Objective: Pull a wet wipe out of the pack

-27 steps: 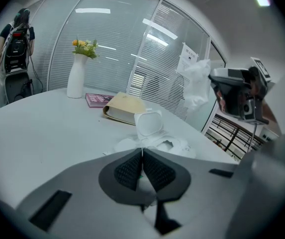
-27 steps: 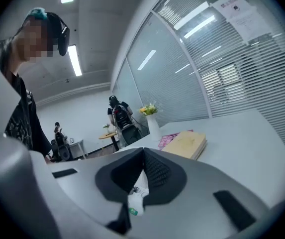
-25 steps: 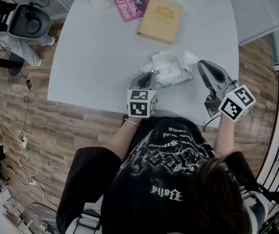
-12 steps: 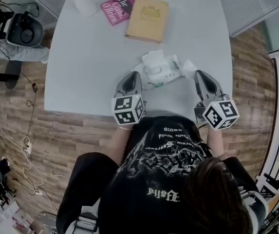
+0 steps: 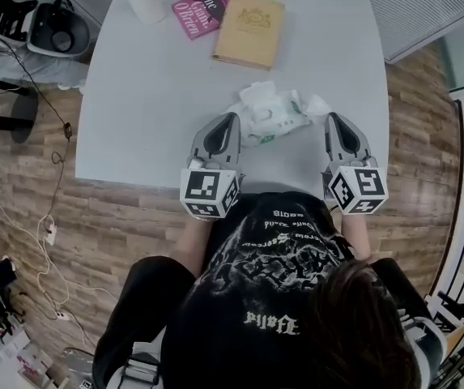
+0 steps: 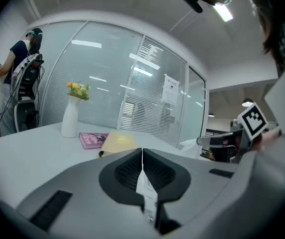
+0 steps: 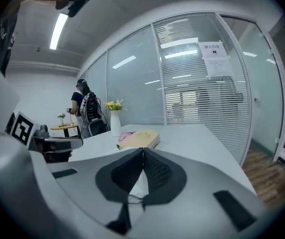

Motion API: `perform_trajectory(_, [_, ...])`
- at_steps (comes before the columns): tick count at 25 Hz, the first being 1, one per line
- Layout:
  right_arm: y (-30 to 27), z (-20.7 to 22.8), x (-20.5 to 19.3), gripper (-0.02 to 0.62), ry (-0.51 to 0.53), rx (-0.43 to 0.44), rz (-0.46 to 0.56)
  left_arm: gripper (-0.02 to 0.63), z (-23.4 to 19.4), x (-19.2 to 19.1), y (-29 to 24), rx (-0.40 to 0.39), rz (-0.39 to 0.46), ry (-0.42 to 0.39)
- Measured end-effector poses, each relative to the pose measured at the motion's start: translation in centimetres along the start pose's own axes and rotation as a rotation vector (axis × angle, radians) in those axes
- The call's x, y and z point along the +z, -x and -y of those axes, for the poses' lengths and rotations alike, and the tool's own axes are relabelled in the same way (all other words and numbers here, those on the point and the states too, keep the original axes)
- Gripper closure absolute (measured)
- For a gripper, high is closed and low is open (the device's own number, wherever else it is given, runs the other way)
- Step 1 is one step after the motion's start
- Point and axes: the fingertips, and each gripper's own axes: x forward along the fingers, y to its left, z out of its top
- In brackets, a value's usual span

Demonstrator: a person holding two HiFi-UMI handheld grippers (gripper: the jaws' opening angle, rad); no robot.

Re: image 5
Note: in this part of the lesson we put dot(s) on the person's right forearm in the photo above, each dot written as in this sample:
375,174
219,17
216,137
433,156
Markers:
357,237

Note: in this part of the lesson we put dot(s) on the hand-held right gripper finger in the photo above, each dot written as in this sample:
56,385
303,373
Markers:
330,148
363,146

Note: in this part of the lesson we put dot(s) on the black railing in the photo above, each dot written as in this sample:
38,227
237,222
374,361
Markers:
458,305

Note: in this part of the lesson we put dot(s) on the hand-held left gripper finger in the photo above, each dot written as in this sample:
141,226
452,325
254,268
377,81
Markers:
235,144
203,140

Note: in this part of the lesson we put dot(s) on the grey table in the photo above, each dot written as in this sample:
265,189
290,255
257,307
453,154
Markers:
154,108

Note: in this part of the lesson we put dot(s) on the person's left forearm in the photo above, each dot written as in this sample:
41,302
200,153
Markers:
197,245

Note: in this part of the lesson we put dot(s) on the white power strip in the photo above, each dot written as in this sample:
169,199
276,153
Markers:
62,315

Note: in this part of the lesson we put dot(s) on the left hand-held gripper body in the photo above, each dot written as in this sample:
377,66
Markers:
203,189

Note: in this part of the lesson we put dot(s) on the pink book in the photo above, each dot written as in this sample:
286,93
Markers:
193,16

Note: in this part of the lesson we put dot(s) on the white vase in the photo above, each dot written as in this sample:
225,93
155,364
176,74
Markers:
146,2

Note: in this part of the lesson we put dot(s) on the white charger plug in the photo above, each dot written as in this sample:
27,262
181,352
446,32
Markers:
50,235

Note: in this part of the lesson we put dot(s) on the white wet wipe pack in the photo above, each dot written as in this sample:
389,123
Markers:
272,114

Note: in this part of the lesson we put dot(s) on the person's black printed t-shirt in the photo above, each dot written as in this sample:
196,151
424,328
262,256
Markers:
231,298

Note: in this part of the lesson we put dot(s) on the white pink carton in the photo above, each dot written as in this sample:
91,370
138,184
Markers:
29,363

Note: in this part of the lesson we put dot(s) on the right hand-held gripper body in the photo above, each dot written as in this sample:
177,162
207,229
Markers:
357,189

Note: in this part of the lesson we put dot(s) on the tan hardcover book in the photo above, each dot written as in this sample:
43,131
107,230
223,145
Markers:
249,31

